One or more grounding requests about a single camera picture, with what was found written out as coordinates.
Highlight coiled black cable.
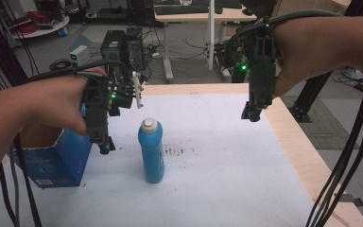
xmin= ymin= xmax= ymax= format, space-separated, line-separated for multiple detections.
xmin=48 ymin=58 xmax=74 ymax=72

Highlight black keyboard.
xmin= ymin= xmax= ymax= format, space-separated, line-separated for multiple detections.
xmin=154 ymin=4 xmax=211 ymax=16

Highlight blue bottle with white cap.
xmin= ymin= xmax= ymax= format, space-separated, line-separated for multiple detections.
xmin=137 ymin=117 xmax=165 ymax=184

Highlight grey floor mat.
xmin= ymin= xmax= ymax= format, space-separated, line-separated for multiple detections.
xmin=279 ymin=94 xmax=361 ymax=151

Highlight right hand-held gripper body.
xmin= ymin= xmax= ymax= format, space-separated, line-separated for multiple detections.
xmin=214 ymin=18 xmax=281 ymax=111

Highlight blue cardboard box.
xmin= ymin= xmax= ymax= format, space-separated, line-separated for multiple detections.
xmin=8 ymin=103 xmax=94 ymax=189

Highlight white item on floor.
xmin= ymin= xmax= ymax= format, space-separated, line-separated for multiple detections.
xmin=340 ymin=66 xmax=363 ymax=82

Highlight person's right hand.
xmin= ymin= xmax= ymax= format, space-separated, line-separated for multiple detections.
xmin=271 ymin=16 xmax=333 ymax=98

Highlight black computer tower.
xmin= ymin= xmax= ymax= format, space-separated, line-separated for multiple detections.
xmin=99 ymin=29 xmax=129 ymax=79
xmin=124 ymin=26 xmax=147 ymax=71

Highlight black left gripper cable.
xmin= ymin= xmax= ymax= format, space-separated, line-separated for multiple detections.
xmin=12 ymin=60 xmax=130 ymax=89

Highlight grey hanging cable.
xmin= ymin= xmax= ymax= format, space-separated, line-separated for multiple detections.
xmin=9 ymin=150 xmax=22 ymax=227

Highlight red cables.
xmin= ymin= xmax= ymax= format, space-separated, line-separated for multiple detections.
xmin=11 ymin=10 xmax=49 ymax=35

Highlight wooden desk with white legs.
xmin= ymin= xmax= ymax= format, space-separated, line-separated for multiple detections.
xmin=153 ymin=0 xmax=259 ymax=84

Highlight grey right gripper cable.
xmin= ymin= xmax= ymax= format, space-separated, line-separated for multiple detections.
xmin=228 ymin=9 xmax=343 ymax=44

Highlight black metal frame stand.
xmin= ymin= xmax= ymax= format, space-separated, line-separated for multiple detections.
xmin=287 ymin=69 xmax=335 ymax=124

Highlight person's left hand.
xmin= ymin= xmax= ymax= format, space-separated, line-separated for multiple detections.
xmin=22 ymin=66 xmax=108 ymax=137

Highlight round white table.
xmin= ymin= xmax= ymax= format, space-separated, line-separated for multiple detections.
xmin=9 ymin=14 xmax=71 ymax=40

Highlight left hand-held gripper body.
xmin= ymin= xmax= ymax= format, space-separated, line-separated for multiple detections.
xmin=81 ymin=67 xmax=146 ymax=145

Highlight small white box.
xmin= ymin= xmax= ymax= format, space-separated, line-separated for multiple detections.
xmin=69 ymin=44 xmax=92 ymax=66

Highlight black hanging cable bundle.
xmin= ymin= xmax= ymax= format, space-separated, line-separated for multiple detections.
xmin=304 ymin=79 xmax=363 ymax=227

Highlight black metal frame post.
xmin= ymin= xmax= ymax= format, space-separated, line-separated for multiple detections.
xmin=0 ymin=4 xmax=30 ymax=89

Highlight white table mat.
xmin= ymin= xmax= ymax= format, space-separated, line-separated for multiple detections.
xmin=0 ymin=92 xmax=317 ymax=227

